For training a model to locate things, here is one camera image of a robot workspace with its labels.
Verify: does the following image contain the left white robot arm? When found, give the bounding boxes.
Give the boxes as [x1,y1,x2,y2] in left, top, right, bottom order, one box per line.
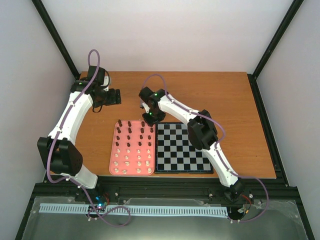
[37,65,121,202]

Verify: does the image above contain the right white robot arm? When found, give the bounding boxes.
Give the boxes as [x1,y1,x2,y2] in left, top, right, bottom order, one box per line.
[138,87,245,203]

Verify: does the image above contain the pink plastic tray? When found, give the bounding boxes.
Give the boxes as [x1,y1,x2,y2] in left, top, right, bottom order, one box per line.
[109,120,156,176]

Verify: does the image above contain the black and white chessboard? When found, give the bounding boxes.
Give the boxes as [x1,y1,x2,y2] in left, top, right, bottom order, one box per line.
[155,122,214,174]

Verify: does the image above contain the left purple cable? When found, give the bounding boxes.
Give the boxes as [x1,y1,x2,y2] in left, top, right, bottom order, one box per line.
[46,49,132,228]

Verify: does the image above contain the left black frame post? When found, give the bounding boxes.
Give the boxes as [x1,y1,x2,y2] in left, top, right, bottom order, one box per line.
[31,0,80,80]

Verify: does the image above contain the black aluminium base frame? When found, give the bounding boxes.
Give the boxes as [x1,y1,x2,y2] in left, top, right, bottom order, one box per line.
[15,74,315,240]

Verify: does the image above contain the light blue cable duct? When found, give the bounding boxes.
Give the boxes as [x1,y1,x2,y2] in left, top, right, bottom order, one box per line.
[38,203,228,218]

